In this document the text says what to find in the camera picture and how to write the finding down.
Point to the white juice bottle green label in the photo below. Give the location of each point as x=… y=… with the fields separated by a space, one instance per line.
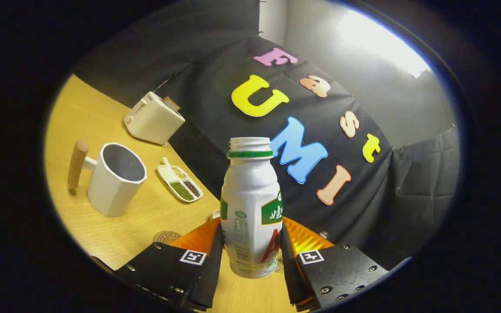
x=250 y=195

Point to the round cork coaster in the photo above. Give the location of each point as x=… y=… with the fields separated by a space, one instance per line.
x=165 y=237

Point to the bread slice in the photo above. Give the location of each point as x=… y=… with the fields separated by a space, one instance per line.
x=172 y=103

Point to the cream toaster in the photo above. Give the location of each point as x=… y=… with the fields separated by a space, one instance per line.
x=152 y=121

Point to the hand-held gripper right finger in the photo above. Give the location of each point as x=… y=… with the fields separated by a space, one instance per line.
x=289 y=274

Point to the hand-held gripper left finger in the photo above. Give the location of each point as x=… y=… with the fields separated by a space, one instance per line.
x=212 y=274

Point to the white divided bean dish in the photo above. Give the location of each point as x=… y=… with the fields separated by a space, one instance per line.
x=181 y=187

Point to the black backdrop cloth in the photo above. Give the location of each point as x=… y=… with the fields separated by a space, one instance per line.
x=215 y=65

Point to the wooden table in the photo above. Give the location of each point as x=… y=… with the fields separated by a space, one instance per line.
x=102 y=234

